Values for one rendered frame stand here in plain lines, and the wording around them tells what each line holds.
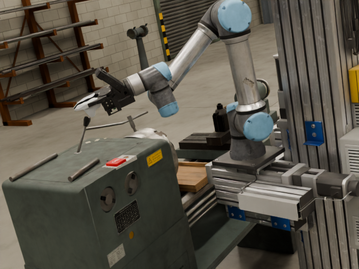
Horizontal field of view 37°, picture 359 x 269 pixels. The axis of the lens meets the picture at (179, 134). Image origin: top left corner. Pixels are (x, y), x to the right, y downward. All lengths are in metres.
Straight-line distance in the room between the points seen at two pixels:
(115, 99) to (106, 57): 10.02
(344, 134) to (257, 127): 0.35
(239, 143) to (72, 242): 0.77
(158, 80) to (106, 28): 10.11
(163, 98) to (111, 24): 10.25
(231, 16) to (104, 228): 0.92
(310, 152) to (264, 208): 0.33
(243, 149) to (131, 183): 0.48
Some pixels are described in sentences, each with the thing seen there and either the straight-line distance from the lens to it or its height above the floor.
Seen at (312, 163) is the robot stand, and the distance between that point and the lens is 2.24.
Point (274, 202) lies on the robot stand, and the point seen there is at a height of 1.07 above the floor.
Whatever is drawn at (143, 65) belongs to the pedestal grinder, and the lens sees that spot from 11.49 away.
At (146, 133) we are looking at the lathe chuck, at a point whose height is 1.23.
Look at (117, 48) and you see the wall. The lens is 12.18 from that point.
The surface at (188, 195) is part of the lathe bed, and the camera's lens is 2.71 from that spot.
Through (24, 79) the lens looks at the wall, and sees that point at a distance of 10.40.
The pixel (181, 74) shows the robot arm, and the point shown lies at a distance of 2.05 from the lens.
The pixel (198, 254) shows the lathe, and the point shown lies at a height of 0.54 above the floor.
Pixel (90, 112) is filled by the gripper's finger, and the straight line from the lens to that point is 1.90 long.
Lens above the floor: 1.91
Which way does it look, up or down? 16 degrees down
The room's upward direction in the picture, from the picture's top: 11 degrees counter-clockwise
